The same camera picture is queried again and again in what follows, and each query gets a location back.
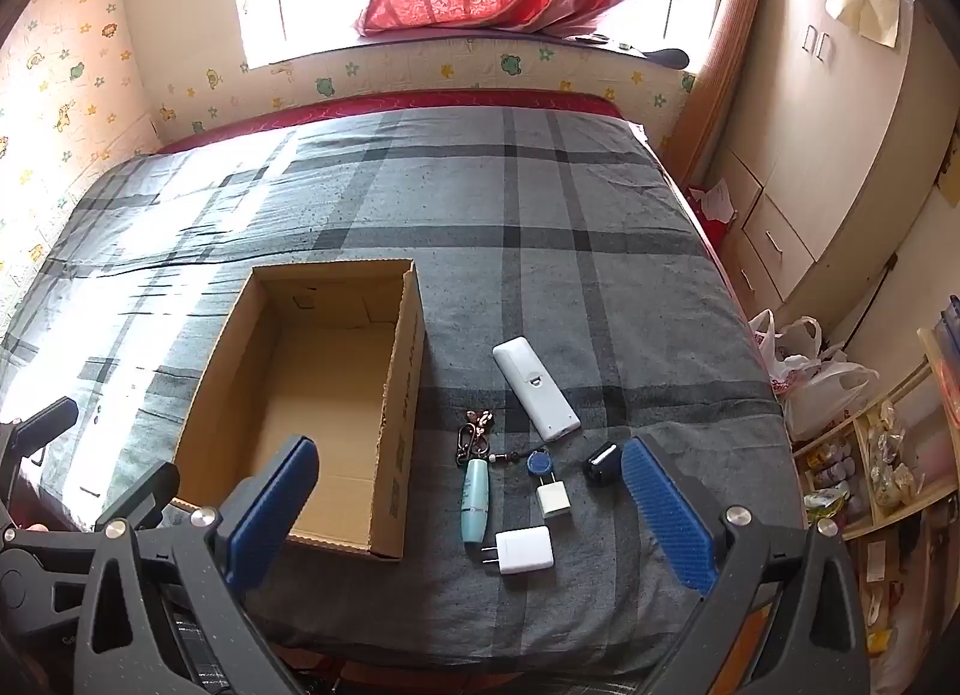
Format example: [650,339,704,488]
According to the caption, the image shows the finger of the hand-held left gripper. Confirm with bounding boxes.
[94,461,182,535]
[0,397,80,475]

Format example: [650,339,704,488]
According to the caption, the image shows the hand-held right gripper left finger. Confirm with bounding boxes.
[75,435,323,695]

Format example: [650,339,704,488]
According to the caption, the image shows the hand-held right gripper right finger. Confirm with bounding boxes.
[621,436,872,695]

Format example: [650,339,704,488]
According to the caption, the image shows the small black gadget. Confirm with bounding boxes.
[583,442,622,487]

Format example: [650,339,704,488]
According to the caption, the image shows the small white charger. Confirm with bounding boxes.
[534,479,571,520]

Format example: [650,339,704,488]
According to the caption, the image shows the cardboard box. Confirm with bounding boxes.
[174,258,427,561]

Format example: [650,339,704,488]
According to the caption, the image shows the large white charger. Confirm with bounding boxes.
[471,526,556,576]

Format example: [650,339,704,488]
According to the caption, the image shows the white remote control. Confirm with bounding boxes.
[493,337,582,441]

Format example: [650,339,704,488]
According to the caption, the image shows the teal tube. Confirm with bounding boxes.
[459,459,490,544]

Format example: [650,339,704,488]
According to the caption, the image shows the beaded keychain with carabiner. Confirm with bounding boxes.
[454,410,541,472]

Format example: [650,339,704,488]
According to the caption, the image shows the white plastic bag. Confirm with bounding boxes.
[780,361,882,442]
[750,308,826,385]

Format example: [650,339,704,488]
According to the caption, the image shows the wooden shelf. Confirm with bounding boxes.
[795,327,960,695]

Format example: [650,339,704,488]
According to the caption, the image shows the white and red paper bag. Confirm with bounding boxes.
[690,177,741,225]

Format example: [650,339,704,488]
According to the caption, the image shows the beige wardrobe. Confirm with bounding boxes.
[705,0,960,325]

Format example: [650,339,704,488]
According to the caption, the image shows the rolled brown mat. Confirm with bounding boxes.
[667,0,773,178]

